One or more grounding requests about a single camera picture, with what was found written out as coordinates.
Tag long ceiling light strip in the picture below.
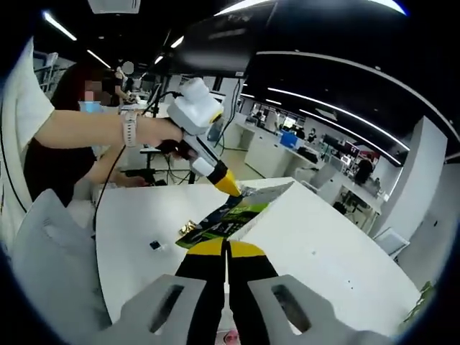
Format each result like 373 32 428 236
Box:
299 109 403 165
267 87 411 151

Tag long white office desk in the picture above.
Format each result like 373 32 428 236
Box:
235 120 382 224

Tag white wristwatch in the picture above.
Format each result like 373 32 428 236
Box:
121 110 139 149

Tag potted green plant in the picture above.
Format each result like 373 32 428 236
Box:
404 282 436 324

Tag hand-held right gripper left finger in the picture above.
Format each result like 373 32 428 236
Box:
107 236 228 345

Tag white printed t-shirt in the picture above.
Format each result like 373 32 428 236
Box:
0 37 55 252

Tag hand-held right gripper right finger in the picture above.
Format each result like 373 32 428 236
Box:
227 239 367 345

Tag green black skincare pouch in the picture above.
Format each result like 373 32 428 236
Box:
175 181 295 249

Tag white ceiling vent panel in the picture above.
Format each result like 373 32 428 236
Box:
87 0 142 15

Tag grey mesh office chair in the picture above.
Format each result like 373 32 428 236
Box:
10 188 112 345

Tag large black panel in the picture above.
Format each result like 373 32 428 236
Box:
167 5 280 78

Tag blue box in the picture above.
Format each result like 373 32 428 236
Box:
279 129 307 151

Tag person's left hand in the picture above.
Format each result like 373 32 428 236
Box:
135 116 185 160

